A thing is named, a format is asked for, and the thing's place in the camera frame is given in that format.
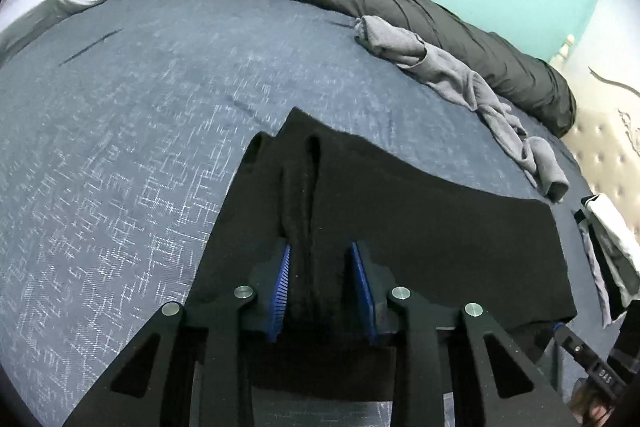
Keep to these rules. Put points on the white folded clothes stack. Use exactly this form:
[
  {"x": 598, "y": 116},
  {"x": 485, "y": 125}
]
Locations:
[{"x": 612, "y": 253}]

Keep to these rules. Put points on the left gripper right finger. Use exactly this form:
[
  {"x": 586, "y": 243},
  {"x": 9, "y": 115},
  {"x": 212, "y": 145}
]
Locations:
[{"x": 461, "y": 351}]

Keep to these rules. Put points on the person's right hand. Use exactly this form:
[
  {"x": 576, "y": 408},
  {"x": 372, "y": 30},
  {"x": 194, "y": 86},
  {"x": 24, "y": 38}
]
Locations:
[{"x": 590, "y": 404}]

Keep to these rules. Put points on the cream tufted headboard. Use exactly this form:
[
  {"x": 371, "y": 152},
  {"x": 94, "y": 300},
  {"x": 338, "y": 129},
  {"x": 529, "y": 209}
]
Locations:
[{"x": 605, "y": 137}]

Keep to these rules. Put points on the grey knit garment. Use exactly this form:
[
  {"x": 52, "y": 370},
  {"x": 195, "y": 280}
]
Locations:
[{"x": 458, "y": 84}]

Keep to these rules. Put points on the black fleece-lined pants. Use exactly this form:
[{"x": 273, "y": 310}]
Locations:
[{"x": 320, "y": 190}]

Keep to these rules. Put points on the dark grey rolled duvet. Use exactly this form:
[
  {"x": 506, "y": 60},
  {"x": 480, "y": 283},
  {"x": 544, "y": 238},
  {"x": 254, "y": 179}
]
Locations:
[{"x": 529, "y": 82}]

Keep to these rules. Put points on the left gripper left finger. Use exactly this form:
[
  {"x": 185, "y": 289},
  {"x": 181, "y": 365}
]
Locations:
[{"x": 187, "y": 365}]

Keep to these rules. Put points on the blue patterned bed sheet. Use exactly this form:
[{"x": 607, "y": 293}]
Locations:
[{"x": 121, "y": 130}]

